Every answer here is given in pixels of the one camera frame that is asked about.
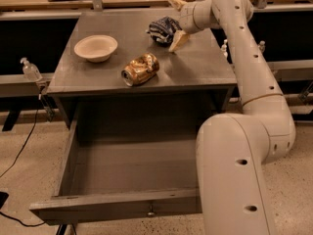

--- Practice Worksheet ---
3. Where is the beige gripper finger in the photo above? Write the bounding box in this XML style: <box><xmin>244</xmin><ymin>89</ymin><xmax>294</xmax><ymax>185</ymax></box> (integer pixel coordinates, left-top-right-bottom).
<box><xmin>169</xmin><ymin>30</ymin><xmax>190</xmax><ymax>53</ymax></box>
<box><xmin>167</xmin><ymin>0</ymin><xmax>187</xmax><ymax>11</ymax></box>

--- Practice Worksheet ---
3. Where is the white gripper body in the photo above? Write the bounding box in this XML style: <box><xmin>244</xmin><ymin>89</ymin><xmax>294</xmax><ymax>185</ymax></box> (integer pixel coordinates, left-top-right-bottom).
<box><xmin>179</xmin><ymin>0</ymin><xmax>219</xmax><ymax>34</ymax></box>

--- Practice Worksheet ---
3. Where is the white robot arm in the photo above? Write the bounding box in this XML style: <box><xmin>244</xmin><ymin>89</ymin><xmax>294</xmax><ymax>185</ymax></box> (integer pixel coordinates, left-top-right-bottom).
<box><xmin>168</xmin><ymin>0</ymin><xmax>295</xmax><ymax>235</ymax></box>

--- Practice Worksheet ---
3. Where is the open grey top drawer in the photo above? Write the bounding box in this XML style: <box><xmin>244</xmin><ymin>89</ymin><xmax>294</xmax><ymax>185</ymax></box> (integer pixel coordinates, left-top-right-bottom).
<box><xmin>28</xmin><ymin>101</ymin><xmax>209</xmax><ymax>226</ymax></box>

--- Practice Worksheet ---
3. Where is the small metal drawer knob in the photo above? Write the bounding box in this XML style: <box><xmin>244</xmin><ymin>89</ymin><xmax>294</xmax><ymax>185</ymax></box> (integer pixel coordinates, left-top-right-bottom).
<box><xmin>147</xmin><ymin>205</ymin><xmax>156</xmax><ymax>217</ymax></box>

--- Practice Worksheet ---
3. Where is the small white pump bottle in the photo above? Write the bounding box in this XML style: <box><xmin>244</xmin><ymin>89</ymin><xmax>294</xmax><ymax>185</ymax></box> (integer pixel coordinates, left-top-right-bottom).
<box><xmin>221</xmin><ymin>39</ymin><xmax>228</xmax><ymax>59</ymax></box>

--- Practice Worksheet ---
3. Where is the crushed gold soda can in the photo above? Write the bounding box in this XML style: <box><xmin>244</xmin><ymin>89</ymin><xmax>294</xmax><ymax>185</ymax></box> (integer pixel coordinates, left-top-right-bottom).
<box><xmin>121</xmin><ymin>53</ymin><xmax>159</xmax><ymax>87</ymax></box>

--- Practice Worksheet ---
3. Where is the clear plastic water bottle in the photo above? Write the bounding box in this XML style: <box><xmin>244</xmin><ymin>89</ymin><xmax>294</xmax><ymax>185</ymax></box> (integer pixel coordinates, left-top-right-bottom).
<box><xmin>258</xmin><ymin>40</ymin><xmax>265</xmax><ymax>53</ymax></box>

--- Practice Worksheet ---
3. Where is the grey wooden cabinet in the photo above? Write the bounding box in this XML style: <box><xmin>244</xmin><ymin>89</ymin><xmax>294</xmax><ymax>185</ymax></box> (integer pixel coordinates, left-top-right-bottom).
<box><xmin>48</xmin><ymin>8</ymin><xmax>236</xmax><ymax>124</ymax></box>

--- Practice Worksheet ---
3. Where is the white paper bowl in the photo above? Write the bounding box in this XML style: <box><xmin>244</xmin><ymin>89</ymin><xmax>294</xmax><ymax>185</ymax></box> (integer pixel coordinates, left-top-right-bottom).
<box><xmin>74</xmin><ymin>35</ymin><xmax>118</xmax><ymax>63</ymax></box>

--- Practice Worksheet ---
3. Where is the clear sanitizer pump bottle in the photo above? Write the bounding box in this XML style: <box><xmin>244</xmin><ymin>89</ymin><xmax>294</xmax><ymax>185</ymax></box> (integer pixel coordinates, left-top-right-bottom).
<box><xmin>21</xmin><ymin>57</ymin><xmax>42</xmax><ymax>82</ymax></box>

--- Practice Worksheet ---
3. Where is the grey metal rail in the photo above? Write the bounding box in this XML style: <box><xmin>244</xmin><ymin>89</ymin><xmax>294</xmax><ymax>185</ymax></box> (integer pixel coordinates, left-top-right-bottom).
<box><xmin>0</xmin><ymin>60</ymin><xmax>313</xmax><ymax>98</ymax></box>

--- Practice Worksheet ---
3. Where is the black floor cable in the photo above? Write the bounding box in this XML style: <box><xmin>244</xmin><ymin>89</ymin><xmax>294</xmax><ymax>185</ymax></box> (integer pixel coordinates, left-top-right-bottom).
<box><xmin>0</xmin><ymin>108</ymin><xmax>47</xmax><ymax>228</ymax></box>

